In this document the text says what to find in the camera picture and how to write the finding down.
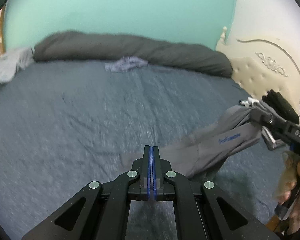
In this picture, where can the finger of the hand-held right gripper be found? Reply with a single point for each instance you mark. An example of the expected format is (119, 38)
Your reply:
(265, 120)

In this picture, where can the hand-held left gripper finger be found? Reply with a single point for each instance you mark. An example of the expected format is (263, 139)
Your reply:
(149, 170)
(155, 170)

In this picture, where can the stack of grey-white clothes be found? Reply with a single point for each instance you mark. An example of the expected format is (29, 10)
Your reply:
(272, 140)

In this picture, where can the grey pants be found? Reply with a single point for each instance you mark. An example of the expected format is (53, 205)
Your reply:
(207, 147)

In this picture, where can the cream tufted headboard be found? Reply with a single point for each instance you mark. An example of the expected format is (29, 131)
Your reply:
(260, 67)

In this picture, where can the bed with blue sheet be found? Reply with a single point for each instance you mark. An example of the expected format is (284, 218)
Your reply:
(77, 120)

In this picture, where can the crumpled blue-grey garment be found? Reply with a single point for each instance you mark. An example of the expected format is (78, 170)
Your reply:
(125, 65)

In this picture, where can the dark grey rolled duvet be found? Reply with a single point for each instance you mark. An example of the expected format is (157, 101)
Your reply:
(130, 48)

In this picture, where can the light grey blanket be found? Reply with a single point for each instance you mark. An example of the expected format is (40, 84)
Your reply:
(7, 65)

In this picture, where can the wooden window frame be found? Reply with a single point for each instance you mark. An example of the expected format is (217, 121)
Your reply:
(3, 30)

